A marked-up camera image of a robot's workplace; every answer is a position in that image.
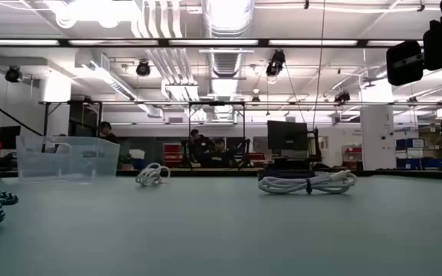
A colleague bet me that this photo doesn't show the long black arm cable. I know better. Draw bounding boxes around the long black arm cable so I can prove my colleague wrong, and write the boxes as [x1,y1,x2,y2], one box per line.
[0,90,45,137]

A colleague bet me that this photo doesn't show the white USB-C cable black tie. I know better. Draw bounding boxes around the white USB-C cable black tie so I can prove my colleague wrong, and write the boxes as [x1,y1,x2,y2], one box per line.
[258,169,358,196]

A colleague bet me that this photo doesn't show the white building pillar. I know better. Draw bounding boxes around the white building pillar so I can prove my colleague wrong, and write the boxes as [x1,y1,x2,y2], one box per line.
[360,82,397,171]

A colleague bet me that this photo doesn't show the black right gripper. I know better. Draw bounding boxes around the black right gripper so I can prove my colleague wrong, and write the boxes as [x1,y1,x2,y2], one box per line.
[385,19,442,87]

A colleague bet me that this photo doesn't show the green potted plant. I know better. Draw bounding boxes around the green potted plant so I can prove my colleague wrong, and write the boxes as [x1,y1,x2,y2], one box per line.
[117,153,135,171]

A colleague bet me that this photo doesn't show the black equipment rack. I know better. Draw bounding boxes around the black equipment rack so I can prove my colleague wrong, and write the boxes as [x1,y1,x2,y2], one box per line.
[67,100,104,138]

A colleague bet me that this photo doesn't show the person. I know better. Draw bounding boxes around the person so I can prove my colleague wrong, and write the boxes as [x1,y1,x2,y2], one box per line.
[97,120,119,145]
[208,136,232,168]
[187,128,208,166]

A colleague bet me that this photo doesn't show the overhead LED light bar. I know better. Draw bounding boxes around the overhead LED light bar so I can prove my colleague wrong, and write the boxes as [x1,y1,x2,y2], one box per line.
[0,37,425,48]

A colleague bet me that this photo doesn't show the black hanging ceiling camera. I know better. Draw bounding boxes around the black hanging ceiling camera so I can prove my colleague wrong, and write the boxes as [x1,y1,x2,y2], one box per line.
[135,59,152,77]
[333,90,351,104]
[265,49,286,77]
[5,65,24,84]

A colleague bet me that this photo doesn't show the silver ceiling duct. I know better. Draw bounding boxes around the silver ceiling duct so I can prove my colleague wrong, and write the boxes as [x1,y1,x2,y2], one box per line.
[200,0,256,80]

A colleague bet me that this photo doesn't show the clear plastic bin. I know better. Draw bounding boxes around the clear plastic bin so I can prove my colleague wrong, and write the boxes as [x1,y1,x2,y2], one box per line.
[15,134,120,182]

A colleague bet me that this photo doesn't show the white USB-C cable coil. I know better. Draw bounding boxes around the white USB-C cable coil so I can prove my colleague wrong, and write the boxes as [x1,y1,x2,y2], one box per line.
[135,163,171,188]

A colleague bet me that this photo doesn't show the blue storage bins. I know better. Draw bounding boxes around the blue storage bins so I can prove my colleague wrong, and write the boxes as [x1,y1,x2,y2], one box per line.
[395,137,442,170]

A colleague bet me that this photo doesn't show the red storage bins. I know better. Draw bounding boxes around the red storage bins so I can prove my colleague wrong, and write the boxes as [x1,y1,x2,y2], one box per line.
[162,143,184,168]
[342,144,364,171]

